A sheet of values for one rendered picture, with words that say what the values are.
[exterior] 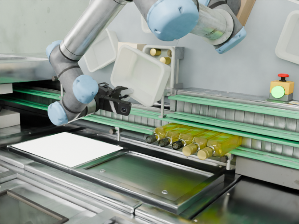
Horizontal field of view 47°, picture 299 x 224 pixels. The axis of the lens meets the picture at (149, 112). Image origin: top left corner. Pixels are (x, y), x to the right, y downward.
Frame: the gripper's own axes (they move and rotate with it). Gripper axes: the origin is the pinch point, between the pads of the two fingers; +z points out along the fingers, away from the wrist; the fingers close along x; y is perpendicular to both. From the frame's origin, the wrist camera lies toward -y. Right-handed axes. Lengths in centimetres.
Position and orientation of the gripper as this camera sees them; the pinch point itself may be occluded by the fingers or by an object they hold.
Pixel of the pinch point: (132, 93)
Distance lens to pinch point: 133.3
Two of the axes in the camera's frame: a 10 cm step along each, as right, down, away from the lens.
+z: 6.2, -2.6, 7.4
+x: -2.1, 8.5, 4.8
